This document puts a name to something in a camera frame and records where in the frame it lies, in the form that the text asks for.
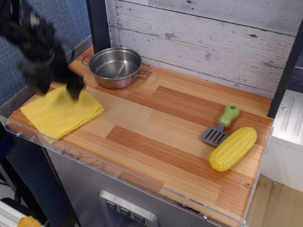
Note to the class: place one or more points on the silver oven control panel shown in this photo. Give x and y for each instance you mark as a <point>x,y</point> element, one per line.
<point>116,209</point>

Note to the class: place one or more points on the yellow towel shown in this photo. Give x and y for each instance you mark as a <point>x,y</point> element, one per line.
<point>57,114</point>

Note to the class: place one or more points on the clear acrylic table guard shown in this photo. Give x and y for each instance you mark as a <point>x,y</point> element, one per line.
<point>150,135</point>

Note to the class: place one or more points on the black left frame post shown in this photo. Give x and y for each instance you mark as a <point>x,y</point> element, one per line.
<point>98,21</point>

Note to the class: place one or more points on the yellow plastic corn cob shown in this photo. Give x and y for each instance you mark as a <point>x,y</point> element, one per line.
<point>233,149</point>

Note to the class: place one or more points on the green handled grey spatula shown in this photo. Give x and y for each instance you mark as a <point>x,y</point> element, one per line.
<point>216,135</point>

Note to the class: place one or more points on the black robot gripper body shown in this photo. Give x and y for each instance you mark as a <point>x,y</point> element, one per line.
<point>44,58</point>

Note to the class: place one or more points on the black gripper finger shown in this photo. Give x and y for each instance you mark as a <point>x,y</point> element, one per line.
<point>75,86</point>
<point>40,80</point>

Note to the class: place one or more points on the stainless steel cabinet front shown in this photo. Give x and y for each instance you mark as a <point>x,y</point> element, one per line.
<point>82,184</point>

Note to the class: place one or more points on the white ridged appliance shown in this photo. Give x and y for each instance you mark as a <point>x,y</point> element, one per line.
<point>283,160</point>

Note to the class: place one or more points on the small steel pot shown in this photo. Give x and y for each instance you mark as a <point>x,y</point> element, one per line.
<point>116,67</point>

